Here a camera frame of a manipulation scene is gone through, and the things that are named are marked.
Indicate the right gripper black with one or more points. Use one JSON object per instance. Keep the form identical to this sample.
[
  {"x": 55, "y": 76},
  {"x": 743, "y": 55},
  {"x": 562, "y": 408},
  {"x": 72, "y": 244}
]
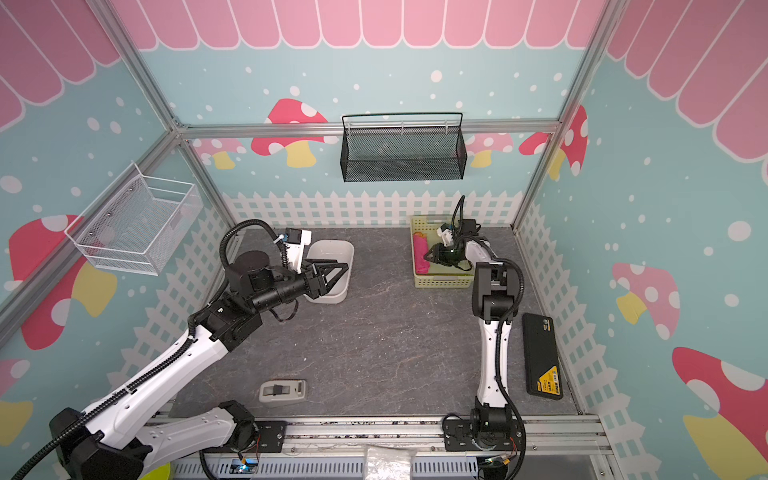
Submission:
[{"x": 447, "y": 255}]

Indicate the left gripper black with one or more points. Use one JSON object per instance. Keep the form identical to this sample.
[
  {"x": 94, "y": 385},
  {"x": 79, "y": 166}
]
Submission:
[{"x": 318, "y": 286}]

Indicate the green perforated plastic basket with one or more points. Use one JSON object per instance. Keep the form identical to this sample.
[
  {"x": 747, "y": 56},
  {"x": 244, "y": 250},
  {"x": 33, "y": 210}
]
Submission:
[{"x": 439, "y": 276}]

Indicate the white plastic tub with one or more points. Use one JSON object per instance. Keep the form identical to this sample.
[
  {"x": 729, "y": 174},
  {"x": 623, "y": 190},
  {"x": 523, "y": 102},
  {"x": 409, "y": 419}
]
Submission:
[{"x": 337, "y": 256}]

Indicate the pink paper napkin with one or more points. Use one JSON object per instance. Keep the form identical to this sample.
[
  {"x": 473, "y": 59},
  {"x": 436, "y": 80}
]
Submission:
[{"x": 420, "y": 250}]

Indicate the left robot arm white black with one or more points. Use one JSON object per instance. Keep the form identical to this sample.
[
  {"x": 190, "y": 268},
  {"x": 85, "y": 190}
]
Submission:
[{"x": 111, "y": 439}]

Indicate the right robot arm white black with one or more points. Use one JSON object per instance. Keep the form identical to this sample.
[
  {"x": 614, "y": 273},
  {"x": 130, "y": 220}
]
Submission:
[{"x": 497, "y": 291}]

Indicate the black flat box yellow label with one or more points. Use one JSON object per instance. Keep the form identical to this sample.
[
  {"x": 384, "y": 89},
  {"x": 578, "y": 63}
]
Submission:
[{"x": 542, "y": 366}]

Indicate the clear plastic bag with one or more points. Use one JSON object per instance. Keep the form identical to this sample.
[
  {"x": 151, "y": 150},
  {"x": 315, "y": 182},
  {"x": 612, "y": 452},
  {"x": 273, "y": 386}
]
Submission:
[{"x": 386, "y": 463}]

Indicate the lime green bowl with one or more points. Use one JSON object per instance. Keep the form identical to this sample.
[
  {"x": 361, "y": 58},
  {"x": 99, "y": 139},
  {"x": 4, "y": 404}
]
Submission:
[{"x": 163, "y": 472}]

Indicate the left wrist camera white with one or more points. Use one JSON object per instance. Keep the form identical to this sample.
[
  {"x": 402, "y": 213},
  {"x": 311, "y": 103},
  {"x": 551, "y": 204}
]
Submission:
[{"x": 294, "y": 242}]

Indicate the grey switch box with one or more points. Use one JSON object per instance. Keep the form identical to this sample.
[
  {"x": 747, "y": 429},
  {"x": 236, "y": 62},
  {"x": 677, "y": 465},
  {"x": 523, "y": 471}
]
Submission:
[{"x": 283, "y": 392}]

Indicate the black mesh wall basket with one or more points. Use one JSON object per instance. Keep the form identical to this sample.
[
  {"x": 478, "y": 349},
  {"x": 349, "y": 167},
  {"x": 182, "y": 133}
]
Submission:
[{"x": 399, "y": 147}]

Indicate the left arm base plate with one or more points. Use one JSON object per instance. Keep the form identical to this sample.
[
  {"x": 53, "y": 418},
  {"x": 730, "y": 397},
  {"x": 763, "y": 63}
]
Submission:
[{"x": 263, "y": 436}]

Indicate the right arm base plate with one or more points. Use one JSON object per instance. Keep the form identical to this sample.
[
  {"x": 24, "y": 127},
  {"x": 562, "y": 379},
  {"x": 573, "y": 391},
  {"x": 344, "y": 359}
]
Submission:
[{"x": 460, "y": 435}]

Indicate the white wire wall basket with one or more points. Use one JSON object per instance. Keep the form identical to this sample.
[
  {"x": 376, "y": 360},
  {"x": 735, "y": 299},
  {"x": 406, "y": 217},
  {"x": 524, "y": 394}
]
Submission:
[{"x": 136, "y": 225}]

